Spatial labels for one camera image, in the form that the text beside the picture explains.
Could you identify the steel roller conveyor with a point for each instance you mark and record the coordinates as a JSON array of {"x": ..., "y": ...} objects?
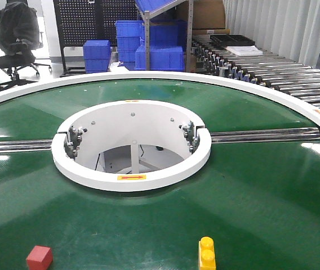
[{"x": 268, "y": 70}]

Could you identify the black office chair with jacket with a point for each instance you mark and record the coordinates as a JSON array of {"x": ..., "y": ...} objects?
[{"x": 19, "y": 36}]

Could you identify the black perforated pegboard panel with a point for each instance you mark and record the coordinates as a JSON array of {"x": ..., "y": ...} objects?
[{"x": 79, "y": 21}]

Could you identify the grey metal shelf rack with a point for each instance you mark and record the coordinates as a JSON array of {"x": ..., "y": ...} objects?
[{"x": 156, "y": 11}]

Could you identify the tall blue crate stack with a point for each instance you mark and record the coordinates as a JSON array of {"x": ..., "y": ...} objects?
[{"x": 128, "y": 39}]

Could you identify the white flat sheet stack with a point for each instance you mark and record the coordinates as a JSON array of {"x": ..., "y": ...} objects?
[{"x": 244, "y": 50}]

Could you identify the red wooden cube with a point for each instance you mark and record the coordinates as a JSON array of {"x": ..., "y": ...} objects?
[{"x": 40, "y": 258}]

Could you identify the small blue stacked crates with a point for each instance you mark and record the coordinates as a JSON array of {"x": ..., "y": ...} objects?
[{"x": 96, "y": 54}]

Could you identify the white inner ring guard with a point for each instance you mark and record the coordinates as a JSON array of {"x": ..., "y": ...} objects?
[{"x": 132, "y": 145}]

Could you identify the large blue crate under shelf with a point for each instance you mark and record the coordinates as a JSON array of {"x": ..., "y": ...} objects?
[{"x": 162, "y": 58}]

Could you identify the white outer curved rail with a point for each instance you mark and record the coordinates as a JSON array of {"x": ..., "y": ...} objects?
[{"x": 309, "y": 111}]

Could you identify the black compartment tray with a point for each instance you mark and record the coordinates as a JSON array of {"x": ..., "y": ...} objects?
[{"x": 225, "y": 40}]

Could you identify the brown cardboard box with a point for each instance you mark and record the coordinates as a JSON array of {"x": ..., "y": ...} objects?
[{"x": 209, "y": 18}]

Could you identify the yellow two-stud toy brick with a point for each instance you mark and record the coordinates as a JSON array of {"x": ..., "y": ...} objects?
[{"x": 206, "y": 254}]

